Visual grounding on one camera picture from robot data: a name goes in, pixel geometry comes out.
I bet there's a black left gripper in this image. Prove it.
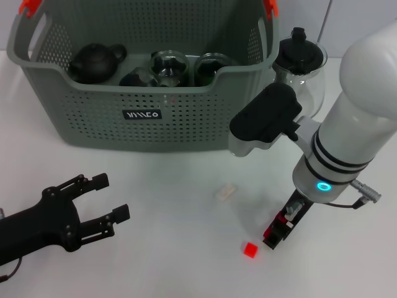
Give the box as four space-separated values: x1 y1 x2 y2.
0 173 131 265

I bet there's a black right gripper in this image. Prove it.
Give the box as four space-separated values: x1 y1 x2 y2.
262 189 314 250

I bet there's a dark red long toy brick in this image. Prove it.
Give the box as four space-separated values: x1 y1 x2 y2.
262 211 288 238

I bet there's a small orange-red toy brick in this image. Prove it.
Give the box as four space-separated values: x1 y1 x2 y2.
241 241 259 258

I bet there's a white two-stud toy plate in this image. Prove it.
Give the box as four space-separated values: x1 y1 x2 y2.
213 183 238 203

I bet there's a glass teacup with black sleeve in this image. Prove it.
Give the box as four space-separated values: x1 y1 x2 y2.
194 52 236 88
119 66 159 88
149 50 190 88

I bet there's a grey perforated storage basket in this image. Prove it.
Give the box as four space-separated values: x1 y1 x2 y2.
6 0 280 153

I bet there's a dark clay teapot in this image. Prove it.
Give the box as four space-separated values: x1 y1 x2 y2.
68 43 128 84

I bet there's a glass carafe with black lid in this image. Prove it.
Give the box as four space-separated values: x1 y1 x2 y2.
271 27 328 120

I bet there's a right arm silver connector cable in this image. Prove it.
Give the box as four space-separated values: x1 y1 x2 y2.
327 178 381 209

